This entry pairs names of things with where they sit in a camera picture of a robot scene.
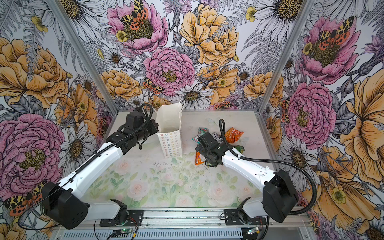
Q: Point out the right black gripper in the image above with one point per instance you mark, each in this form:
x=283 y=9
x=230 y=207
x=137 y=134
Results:
x=201 y=150

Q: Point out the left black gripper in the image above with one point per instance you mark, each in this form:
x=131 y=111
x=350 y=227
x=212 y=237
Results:
x=154 y=126

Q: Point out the orange snack packet front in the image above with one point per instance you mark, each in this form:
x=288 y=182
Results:
x=199 y=159

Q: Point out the orange snack packet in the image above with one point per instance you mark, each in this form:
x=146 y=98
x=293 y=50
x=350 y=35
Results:
x=233 y=135
x=199 y=159

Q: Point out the white paper bag with cartoon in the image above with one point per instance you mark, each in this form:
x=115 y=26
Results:
x=169 y=118

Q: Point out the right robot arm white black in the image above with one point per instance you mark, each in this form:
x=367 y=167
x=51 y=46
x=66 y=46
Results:
x=279 y=196

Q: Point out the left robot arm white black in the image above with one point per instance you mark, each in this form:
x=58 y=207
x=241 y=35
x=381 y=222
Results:
x=62 y=201

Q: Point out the purple candy packet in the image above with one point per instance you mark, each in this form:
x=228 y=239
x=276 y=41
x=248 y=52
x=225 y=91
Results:
x=217 y=137

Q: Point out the teal Fox's candy packet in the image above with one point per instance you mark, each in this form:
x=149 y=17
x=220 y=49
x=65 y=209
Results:
x=201 y=132

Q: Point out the orange snack packet back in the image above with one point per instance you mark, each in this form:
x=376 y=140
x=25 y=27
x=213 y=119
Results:
x=233 y=135

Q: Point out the green snack packet right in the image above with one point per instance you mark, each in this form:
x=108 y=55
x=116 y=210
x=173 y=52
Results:
x=240 y=149

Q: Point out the right green circuit board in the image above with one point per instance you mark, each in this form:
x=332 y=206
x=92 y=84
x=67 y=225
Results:
x=253 y=231

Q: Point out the green circuit board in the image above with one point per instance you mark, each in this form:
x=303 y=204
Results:
x=123 y=233
x=253 y=231

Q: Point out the left green circuit board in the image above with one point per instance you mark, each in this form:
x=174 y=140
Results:
x=123 y=233

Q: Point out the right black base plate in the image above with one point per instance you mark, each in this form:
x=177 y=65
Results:
x=237 y=217

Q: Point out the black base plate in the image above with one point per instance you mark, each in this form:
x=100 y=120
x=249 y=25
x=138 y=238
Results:
x=237 y=217
x=129 y=218

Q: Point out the white vented cable duct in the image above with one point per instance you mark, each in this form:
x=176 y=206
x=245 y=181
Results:
x=158 y=234

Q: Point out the aluminium front rail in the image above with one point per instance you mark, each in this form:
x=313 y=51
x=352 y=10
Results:
x=158 y=218

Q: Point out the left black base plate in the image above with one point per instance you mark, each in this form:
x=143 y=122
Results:
x=129 y=218

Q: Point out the left aluminium frame post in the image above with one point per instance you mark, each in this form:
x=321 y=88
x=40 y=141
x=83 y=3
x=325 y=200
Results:
x=75 y=40

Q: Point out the aluminium frame post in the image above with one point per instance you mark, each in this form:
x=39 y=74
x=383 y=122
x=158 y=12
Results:
x=298 y=26
x=75 y=40

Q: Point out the right aluminium frame post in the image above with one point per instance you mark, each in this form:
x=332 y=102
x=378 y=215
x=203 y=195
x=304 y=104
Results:
x=298 y=26

